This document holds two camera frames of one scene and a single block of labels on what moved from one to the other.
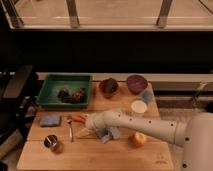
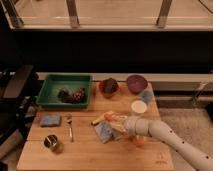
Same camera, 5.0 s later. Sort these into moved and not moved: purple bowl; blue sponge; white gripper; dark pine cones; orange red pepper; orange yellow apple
Moved: white gripper; orange red pepper
Not moved: dark pine cones; orange yellow apple; blue sponge; purple bowl
